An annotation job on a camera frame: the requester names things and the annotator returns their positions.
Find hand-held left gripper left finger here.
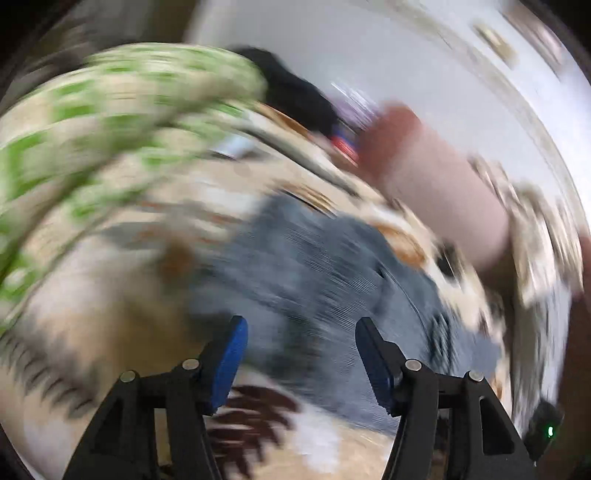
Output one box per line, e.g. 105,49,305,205
62,316,249,480

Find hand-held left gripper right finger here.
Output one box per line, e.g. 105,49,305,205
355,318,539,480

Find grey denim pants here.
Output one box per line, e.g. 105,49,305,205
189,194,502,435

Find leaf print blanket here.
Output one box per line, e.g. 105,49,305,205
0,102,513,480

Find cream crumpled cloth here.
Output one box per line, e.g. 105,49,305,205
468,154,585,308

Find small red box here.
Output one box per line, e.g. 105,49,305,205
330,131,363,167

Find clear purple plastic bag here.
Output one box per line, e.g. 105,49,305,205
330,80,384,134

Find black cloth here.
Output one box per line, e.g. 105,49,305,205
231,46,342,134

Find green printed quilt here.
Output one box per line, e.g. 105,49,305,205
0,42,269,333

